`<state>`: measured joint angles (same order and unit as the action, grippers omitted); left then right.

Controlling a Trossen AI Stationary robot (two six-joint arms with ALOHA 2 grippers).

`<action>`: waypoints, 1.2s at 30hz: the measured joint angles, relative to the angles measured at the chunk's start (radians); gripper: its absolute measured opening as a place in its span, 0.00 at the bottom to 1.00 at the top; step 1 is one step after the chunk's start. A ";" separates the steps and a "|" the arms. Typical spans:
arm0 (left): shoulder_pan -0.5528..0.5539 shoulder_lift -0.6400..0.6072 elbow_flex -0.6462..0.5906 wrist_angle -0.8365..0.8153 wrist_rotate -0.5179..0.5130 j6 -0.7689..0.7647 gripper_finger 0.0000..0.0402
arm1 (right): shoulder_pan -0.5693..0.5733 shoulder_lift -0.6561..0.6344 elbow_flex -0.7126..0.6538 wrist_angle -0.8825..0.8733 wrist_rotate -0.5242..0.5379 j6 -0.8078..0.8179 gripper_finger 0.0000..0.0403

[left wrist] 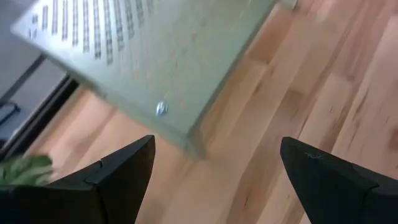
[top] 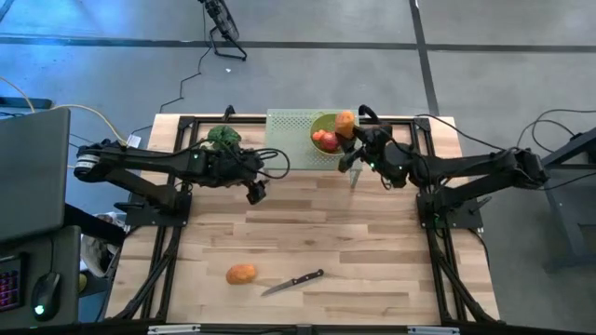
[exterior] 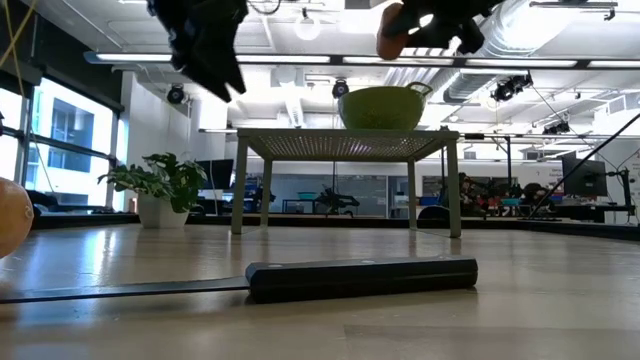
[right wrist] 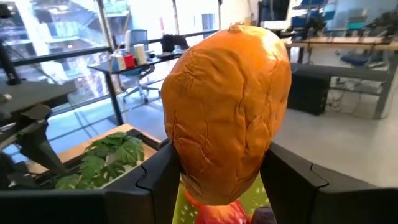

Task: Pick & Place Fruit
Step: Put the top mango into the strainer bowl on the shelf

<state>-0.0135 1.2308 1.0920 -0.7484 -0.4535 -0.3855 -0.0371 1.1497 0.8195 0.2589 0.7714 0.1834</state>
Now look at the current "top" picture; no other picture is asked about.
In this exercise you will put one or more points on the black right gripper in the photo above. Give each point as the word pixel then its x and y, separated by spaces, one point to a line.
pixel 377 144

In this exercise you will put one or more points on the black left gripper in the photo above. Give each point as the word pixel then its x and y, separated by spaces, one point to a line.
pixel 233 167

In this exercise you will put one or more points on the red apple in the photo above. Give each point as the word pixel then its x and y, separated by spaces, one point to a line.
pixel 330 142

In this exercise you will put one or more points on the orange fruit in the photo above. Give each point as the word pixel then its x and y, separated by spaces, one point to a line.
pixel 241 274
pixel 345 124

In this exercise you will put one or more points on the red-orange pear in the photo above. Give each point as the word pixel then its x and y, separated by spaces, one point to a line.
pixel 318 135

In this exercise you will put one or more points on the green plastic colander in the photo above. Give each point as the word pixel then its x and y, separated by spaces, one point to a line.
pixel 319 122

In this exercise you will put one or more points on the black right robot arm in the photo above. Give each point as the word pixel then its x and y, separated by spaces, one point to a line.
pixel 465 167

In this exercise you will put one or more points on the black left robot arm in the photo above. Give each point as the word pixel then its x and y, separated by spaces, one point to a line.
pixel 153 160

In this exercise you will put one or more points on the pale green perforated metal shelf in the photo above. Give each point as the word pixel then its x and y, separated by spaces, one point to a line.
pixel 288 139

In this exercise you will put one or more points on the potted plant in white pot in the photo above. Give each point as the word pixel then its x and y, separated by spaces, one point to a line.
pixel 223 135

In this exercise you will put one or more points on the white bag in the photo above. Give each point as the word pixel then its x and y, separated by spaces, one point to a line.
pixel 100 246

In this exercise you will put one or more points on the black floor fan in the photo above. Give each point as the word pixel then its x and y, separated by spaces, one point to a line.
pixel 223 23

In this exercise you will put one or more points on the grey laptop lid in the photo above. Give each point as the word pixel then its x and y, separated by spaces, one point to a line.
pixel 32 172

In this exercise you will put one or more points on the black computer mouse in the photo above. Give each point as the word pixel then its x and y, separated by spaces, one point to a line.
pixel 45 295

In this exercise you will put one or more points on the black aluminium table frame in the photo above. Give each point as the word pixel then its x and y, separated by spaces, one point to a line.
pixel 186 123

